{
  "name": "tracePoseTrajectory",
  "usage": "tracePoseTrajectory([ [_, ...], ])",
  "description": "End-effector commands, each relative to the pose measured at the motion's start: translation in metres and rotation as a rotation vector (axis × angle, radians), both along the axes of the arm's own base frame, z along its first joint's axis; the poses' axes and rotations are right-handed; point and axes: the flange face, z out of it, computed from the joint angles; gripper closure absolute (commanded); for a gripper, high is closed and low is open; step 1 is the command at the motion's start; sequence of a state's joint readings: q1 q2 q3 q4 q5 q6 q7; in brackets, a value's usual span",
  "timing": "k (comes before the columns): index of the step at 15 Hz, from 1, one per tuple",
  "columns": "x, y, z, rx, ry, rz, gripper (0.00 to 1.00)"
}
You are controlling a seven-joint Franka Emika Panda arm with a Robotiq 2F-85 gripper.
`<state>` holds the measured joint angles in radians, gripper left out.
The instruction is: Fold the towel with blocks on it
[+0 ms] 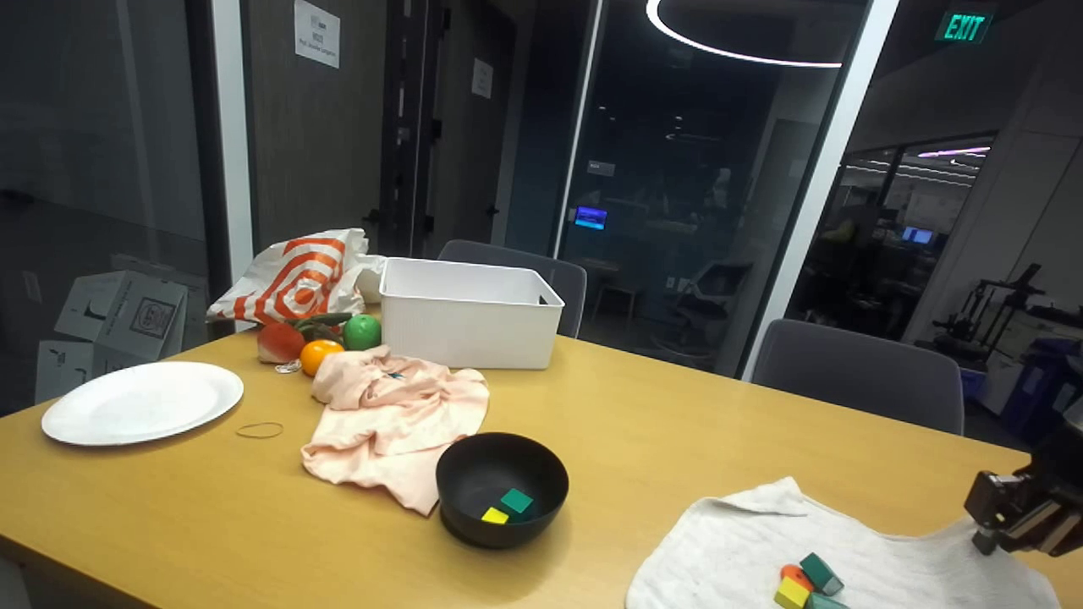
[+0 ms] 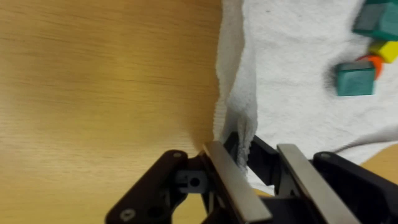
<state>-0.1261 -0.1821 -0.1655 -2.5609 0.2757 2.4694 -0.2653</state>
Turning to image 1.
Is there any cardboard box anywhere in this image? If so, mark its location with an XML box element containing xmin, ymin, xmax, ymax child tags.
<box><xmin>31</xmin><ymin>336</ymin><xmax>108</xmax><ymax>406</ymax></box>
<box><xmin>50</xmin><ymin>268</ymin><xmax>189</xmax><ymax>354</ymax></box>

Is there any small paper door notice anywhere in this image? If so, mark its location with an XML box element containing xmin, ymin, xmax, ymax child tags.
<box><xmin>468</xmin><ymin>53</ymin><xmax>498</xmax><ymax>105</ymax></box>

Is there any white round plate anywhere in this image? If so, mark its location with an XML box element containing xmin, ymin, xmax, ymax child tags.
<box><xmin>37</xmin><ymin>359</ymin><xmax>248</xmax><ymax>451</ymax></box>

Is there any ring ceiling light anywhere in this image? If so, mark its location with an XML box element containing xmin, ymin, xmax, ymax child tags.
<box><xmin>645</xmin><ymin>0</ymin><xmax>851</xmax><ymax>74</ymax></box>

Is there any red tomato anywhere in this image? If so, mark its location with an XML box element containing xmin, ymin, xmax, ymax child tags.
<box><xmin>254</xmin><ymin>317</ymin><xmax>308</xmax><ymax>366</ymax></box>

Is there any green exit sign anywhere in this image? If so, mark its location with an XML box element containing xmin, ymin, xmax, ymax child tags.
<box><xmin>935</xmin><ymin>10</ymin><xmax>998</xmax><ymax>49</ymax></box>

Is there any white paper wall sign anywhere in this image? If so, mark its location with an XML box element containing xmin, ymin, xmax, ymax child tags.
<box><xmin>292</xmin><ymin>0</ymin><xmax>345</xmax><ymax>74</ymax></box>

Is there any orange and white striped bag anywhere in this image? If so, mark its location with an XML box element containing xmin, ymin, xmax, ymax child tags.
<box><xmin>204</xmin><ymin>228</ymin><xmax>387</xmax><ymax>332</ymax></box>

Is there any blue lit screen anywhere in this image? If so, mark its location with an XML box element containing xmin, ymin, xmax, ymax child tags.
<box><xmin>569</xmin><ymin>202</ymin><xmax>613</xmax><ymax>235</ymax></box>

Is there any white terry towel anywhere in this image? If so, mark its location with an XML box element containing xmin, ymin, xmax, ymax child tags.
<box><xmin>622</xmin><ymin>474</ymin><xmax>1062</xmax><ymax>609</ymax></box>

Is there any green apple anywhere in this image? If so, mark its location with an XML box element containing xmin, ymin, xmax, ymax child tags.
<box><xmin>342</xmin><ymin>312</ymin><xmax>387</xmax><ymax>353</ymax></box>

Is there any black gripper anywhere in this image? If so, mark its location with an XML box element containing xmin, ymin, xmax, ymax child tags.
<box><xmin>961</xmin><ymin>468</ymin><xmax>1025</xmax><ymax>559</ymax></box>

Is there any white plastic bin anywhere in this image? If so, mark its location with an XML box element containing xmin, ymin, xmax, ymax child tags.
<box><xmin>376</xmin><ymin>256</ymin><xmax>569</xmax><ymax>372</ymax></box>

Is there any thin rubber band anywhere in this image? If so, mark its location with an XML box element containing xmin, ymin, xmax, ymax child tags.
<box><xmin>230</xmin><ymin>421</ymin><xmax>292</xmax><ymax>442</ymax></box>

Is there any black bowl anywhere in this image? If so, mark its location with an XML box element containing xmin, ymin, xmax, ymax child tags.
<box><xmin>435</xmin><ymin>429</ymin><xmax>574</xmax><ymax>552</ymax></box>

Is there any pink crumpled cloth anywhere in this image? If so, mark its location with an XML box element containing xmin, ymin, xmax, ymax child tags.
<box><xmin>298</xmin><ymin>344</ymin><xmax>494</xmax><ymax>518</ymax></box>

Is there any orange fruit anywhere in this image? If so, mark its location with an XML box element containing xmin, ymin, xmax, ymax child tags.
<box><xmin>298</xmin><ymin>336</ymin><xmax>345</xmax><ymax>378</ymax></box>

